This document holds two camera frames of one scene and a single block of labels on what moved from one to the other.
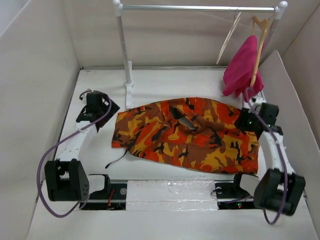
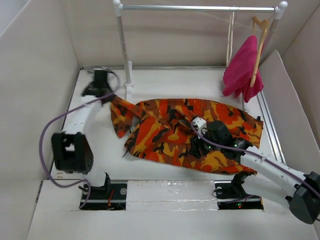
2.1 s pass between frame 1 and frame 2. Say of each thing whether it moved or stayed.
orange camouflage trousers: stayed
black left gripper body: moved
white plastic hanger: moved
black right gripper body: moved
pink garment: stayed
